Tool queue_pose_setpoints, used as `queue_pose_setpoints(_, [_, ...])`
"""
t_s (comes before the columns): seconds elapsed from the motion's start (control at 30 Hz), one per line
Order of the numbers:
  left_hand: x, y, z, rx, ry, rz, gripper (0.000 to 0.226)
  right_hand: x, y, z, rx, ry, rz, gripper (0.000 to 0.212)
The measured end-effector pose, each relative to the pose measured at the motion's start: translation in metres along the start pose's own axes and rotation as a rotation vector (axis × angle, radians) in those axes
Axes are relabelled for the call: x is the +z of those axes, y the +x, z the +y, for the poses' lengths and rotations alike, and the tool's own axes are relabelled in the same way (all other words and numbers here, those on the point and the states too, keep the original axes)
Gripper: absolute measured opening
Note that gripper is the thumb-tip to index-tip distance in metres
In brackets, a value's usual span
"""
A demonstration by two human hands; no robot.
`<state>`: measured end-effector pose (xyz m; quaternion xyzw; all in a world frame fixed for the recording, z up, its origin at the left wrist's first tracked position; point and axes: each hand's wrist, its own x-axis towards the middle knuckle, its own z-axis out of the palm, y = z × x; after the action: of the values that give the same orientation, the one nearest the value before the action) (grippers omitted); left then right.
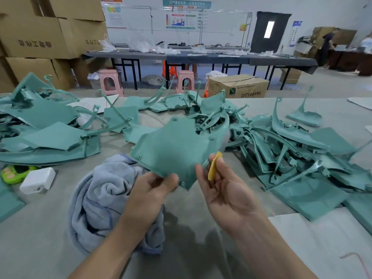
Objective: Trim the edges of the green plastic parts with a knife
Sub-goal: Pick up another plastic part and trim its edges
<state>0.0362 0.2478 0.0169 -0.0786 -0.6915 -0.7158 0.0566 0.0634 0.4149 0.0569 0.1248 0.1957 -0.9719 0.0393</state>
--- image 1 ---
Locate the brown cardboard box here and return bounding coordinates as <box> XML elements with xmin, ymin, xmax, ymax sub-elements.
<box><xmin>207</xmin><ymin>74</ymin><xmax>270</xmax><ymax>99</ymax></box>

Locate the stack of brown cardboard boxes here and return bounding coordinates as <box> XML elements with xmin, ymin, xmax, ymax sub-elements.
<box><xmin>0</xmin><ymin>0</ymin><xmax>109</xmax><ymax>93</ymax></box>

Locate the heap of clear plastic bags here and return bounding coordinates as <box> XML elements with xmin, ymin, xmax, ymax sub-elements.
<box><xmin>99</xmin><ymin>39</ymin><xmax>182</xmax><ymax>55</ymax></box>

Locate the white power adapter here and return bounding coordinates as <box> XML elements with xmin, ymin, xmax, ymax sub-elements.
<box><xmin>20</xmin><ymin>167</ymin><xmax>57</xmax><ymax>195</ymax></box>

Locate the white foam sheet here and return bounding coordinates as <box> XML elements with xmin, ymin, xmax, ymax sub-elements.
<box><xmin>269</xmin><ymin>206</ymin><xmax>372</xmax><ymax>279</ymax></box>

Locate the person's left hand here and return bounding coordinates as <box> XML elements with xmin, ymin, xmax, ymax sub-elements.
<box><xmin>119</xmin><ymin>171</ymin><xmax>180</xmax><ymax>233</ymax></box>

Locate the grey-blue wiping cloth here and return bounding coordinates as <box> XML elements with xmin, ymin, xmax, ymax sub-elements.
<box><xmin>67</xmin><ymin>154</ymin><xmax>166</xmax><ymax>256</ymax></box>

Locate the pink plastic stool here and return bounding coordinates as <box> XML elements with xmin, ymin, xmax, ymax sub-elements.
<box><xmin>177</xmin><ymin>69</ymin><xmax>196</xmax><ymax>94</ymax></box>
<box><xmin>98</xmin><ymin>68</ymin><xmax>124</xmax><ymax>96</ymax></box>

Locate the dark door with window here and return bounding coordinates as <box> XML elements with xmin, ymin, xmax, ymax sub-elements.
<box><xmin>250</xmin><ymin>11</ymin><xmax>293</xmax><ymax>54</ymax></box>

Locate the yellow-handled deburring knife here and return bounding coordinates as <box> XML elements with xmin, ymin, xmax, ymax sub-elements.
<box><xmin>207</xmin><ymin>151</ymin><xmax>223</xmax><ymax>183</ymax></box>

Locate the colourful wall poster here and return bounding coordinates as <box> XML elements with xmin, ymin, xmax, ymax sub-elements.
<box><xmin>165</xmin><ymin>10</ymin><xmax>200</xmax><ymax>29</ymax></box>

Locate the pile of green plastic parts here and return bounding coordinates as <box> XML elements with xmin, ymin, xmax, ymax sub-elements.
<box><xmin>0</xmin><ymin>72</ymin><xmax>372</xmax><ymax>233</ymax></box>

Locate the long grey work table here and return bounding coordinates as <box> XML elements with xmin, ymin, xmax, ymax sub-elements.
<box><xmin>83</xmin><ymin>48</ymin><xmax>319</xmax><ymax>91</ymax></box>

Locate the person's right hand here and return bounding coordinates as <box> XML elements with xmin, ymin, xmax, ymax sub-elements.
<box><xmin>195</xmin><ymin>153</ymin><xmax>262</xmax><ymax>230</ymax></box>

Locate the white paper sheet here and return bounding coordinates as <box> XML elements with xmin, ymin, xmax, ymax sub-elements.
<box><xmin>67</xmin><ymin>95</ymin><xmax>120</xmax><ymax>122</ymax></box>

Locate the green and yellow gadget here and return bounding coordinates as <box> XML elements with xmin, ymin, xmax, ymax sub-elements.
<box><xmin>1</xmin><ymin>165</ymin><xmax>37</xmax><ymax>185</ymax></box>

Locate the person's right forearm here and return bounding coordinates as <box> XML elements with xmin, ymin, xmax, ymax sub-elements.
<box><xmin>229</xmin><ymin>212</ymin><xmax>317</xmax><ymax>279</ymax></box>

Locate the single green plastic part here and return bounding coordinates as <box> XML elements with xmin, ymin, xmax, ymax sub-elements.
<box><xmin>129</xmin><ymin>113</ymin><xmax>231</xmax><ymax>191</ymax></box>

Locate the orange object under table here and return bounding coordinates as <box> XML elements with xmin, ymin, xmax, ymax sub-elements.
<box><xmin>162</xmin><ymin>61</ymin><xmax>178</xmax><ymax>79</ymax></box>

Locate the person's left forearm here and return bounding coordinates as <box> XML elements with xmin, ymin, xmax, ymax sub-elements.
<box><xmin>69</xmin><ymin>220</ymin><xmax>149</xmax><ymax>279</ymax></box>

